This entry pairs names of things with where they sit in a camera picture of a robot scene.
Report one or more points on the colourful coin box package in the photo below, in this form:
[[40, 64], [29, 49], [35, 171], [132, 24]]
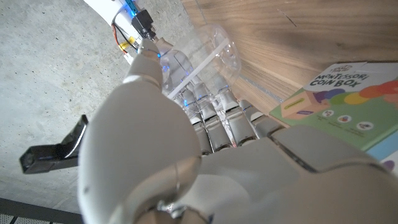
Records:
[[348, 109]]

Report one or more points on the grey perforated wall panel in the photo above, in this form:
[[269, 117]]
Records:
[[31, 214]]

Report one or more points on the black trigger pump top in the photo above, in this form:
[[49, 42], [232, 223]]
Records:
[[46, 157]]

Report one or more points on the clear plastic spray bottle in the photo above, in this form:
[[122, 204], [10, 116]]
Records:
[[214, 53]]

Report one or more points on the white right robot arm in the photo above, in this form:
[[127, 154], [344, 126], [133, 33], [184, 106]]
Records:
[[109, 9]]

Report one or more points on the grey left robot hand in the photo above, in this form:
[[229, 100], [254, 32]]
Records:
[[140, 140]]

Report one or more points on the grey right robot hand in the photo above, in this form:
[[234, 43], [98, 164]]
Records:
[[174, 68]]

